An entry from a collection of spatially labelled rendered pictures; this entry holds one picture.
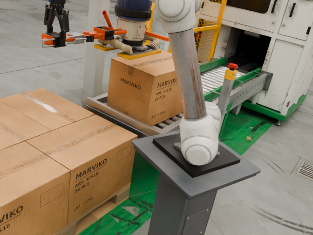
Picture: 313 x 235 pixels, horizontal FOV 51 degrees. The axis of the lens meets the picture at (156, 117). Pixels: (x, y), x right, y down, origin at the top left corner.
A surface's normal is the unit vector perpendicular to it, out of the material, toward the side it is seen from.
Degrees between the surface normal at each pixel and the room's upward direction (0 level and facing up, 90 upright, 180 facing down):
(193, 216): 90
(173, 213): 90
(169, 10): 80
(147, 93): 90
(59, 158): 0
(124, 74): 90
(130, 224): 0
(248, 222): 0
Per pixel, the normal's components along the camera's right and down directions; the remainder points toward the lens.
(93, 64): -0.57, 0.28
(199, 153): -0.18, 0.50
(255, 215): 0.16, -0.89
